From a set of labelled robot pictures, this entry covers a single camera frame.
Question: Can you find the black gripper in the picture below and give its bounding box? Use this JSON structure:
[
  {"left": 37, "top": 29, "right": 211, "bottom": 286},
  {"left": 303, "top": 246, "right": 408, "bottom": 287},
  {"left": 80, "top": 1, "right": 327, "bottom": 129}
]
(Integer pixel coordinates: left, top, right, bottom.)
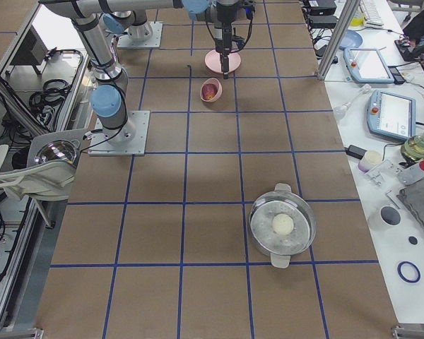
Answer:
[{"left": 213, "top": 16, "right": 244, "bottom": 79}]

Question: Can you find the pink bowl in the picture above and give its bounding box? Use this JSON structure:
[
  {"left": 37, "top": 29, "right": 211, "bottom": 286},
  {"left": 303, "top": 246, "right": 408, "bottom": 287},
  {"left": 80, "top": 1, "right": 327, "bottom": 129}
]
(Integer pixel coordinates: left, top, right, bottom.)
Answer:
[{"left": 200, "top": 78, "right": 223, "bottom": 102}]

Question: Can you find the red apple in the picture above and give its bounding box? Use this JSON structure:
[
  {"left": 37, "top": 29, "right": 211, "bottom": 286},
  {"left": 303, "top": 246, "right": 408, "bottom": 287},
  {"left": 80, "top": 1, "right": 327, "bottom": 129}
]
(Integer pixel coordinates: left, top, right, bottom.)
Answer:
[{"left": 201, "top": 83, "right": 218, "bottom": 101}]

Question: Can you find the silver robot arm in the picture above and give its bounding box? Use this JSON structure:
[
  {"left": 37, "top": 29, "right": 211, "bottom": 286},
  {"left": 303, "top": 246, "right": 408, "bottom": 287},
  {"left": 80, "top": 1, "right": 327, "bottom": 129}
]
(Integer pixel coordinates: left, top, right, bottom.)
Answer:
[
  {"left": 102, "top": 10, "right": 153, "bottom": 42},
  {"left": 41, "top": 1, "right": 253, "bottom": 145}
]

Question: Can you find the pink plate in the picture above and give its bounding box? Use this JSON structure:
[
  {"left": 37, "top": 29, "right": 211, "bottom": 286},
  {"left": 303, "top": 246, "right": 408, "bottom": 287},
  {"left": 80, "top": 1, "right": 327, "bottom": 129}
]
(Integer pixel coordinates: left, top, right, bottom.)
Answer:
[{"left": 204, "top": 50, "right": 241, "bottom": 73}]

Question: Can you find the blue plate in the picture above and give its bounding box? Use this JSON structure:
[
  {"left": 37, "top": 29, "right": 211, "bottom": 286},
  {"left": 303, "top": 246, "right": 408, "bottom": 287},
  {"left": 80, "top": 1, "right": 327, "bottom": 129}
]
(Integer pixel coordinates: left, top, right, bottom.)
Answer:
[{"left": 339, "top": 30, "right": 363, "bottom": 50}]

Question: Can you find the steel bowl on tray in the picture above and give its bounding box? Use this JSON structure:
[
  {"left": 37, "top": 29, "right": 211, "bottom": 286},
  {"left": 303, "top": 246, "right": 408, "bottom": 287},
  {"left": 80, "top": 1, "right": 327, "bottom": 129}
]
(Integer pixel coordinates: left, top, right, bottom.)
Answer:
[{"left": 34, "top": 140, "right": 77, "bottom": 165}]

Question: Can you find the far teach pendant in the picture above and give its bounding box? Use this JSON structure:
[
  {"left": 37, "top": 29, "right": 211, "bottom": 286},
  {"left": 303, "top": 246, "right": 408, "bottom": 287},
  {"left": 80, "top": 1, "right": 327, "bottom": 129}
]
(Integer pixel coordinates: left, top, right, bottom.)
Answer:
[{"left": 343, "top": 48, "right": 394, "bottom": 84}]

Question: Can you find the teach pendant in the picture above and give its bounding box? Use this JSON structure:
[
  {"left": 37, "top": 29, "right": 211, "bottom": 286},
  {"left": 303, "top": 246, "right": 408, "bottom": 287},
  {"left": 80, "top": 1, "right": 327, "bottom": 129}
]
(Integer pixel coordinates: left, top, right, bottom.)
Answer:
[
  {"left": 367, "top": 90, "right": 416, "bottom": 141},
  {"left": 343, "top": 48, "right": 394, "bottom": 84}
]

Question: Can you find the white keyboard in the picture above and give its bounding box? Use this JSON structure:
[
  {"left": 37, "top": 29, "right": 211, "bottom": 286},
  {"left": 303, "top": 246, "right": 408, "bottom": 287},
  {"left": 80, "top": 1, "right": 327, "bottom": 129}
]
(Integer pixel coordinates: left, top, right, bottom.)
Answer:
[{"left": 359, "top": 0, "right": 384, "bottom": 28}]

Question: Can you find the black power adapter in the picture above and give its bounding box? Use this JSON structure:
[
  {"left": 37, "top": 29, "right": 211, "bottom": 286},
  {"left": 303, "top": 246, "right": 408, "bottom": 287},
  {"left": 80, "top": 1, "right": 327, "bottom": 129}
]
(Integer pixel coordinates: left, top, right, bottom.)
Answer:
[{"left": 345, "top": 145, "right": 367, "bottom": 160}]

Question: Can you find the steel pot with lid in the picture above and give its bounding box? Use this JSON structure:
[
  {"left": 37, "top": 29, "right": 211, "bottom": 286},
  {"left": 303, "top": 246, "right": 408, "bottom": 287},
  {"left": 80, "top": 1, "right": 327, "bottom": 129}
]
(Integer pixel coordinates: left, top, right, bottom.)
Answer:
[{"left": 249, "top": 183, "right": 317, "bottom": 268}]

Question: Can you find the near teach pendant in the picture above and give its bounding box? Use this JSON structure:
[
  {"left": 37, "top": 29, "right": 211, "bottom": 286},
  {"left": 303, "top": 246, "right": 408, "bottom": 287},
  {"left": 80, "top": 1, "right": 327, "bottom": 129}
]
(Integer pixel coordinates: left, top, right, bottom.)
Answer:
[{"left": 367, "top": 90, "right": 416, "bottom": 141}]

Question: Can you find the white purple cup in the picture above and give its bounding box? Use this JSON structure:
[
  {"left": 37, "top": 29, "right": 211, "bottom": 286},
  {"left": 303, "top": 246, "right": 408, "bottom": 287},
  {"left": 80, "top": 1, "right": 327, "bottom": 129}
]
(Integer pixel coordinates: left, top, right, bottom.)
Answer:
[{"left": 358, "top": 150, "right": 382, "bottom": 172}]

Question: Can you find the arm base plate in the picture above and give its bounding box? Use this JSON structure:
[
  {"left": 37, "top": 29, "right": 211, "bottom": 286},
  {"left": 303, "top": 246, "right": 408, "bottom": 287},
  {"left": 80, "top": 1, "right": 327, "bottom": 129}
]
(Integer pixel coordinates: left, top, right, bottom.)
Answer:
[
  {"left": 117, "top": 21, "right": 163, "bottom": 49},
  {"left": 86, "top": 110, "right": 151, "bottom": 156}
]

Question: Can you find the aluminium frame post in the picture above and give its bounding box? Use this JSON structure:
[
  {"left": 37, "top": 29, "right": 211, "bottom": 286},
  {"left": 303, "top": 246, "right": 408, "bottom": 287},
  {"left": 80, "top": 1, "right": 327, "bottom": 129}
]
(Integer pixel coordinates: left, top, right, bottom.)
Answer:
[{"left": 317, "top": 0, "right": 360, "bottom": 81}]

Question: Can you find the blue rubber ring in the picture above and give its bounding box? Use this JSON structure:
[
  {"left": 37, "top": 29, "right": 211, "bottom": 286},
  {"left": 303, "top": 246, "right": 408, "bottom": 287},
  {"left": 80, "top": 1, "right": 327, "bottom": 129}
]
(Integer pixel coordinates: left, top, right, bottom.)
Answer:
[{"left": 396, "top": 261, "right": 421, "bottom": 283}]

